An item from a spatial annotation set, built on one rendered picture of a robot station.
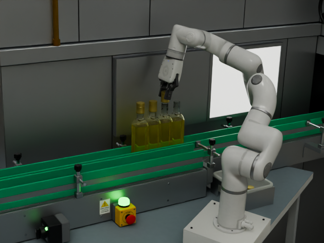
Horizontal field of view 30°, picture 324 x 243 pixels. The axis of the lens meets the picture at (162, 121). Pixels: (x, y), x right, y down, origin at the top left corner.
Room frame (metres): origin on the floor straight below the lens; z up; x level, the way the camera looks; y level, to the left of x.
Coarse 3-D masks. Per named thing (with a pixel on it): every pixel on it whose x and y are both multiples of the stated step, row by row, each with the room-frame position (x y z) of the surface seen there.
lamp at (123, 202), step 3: (120, 198) 2.10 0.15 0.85; (123, 198) 2.09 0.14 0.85; (126, 198) 2.09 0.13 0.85; (120, 201) 2.08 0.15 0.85; (123, 201) 2.08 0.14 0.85; (126, 201) 2.08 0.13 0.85; (129, 201) 2.09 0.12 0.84; (120, 204) 2.08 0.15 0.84; (123, 204) 2.07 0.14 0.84; (126, 204) 2.08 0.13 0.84; (129, 204) 2.09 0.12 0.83; (123, 207) 2.07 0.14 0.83
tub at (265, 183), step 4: (216, 172) 2.40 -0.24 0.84; (220, 172) 2.41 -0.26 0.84; (216, 176) 2.36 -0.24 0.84; (220, 176) 2.41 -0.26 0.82; (248, 180) 2.42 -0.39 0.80; (252, 180) 2.40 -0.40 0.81; (264, 180) 2.34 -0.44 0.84; (268, 180) 2.33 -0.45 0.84; (248, 184) 2.42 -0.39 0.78; (252, 184) 2.40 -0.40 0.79; (256, 184) 2.37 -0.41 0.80; (260, 184) 2.36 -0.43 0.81; (264, 184) 2.34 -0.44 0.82; (268, 184) 2.32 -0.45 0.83; (272, 184) 2.29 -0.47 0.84; (256, 188) 2.25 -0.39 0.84; (260, 188) 2.25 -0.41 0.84; (264, 188) 2.26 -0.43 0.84; (248, 192) 2.22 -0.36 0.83
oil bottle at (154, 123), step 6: (150, 120) 2.35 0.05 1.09; (156, 120) 2.36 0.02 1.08; (150, 126) 2.34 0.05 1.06; (156, 126) 2.35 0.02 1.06; (150, 132) 2.34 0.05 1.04; (156, 132) 2.35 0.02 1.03; (150, 138) 2.34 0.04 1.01; (156, 138) 2.35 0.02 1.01; (150, 144) 2.34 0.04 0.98; (156, 144) 2.35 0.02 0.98
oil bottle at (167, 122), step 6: (162, 120) 2.38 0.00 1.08; (168, 120) 2.39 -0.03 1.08; (162, 126) 2.37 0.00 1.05; (168, 126) 2.39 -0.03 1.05; (162, 132) 2.37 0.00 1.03; (168, 132) 2.39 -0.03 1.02; (162, 138) 2.37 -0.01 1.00; (168, 138) 2.39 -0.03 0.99; (162, 144) 2.37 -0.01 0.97; (168, 144) 2.39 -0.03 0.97
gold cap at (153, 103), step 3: (150, 102) 2.36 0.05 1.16; (153, 102) 2.36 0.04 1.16; (156, 102) 2.37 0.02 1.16; (150, 105) 2.36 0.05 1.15; (153, 105) 2.36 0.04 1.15; (156, 105) 2.37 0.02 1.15; (150, 108) 2.36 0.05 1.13; (153, 108) 2.36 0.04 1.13; (156, 108) 2.37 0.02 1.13; (150, 111) 2.36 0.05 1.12; (153, 111) 2.36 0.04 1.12; (156, 111) 2.37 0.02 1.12
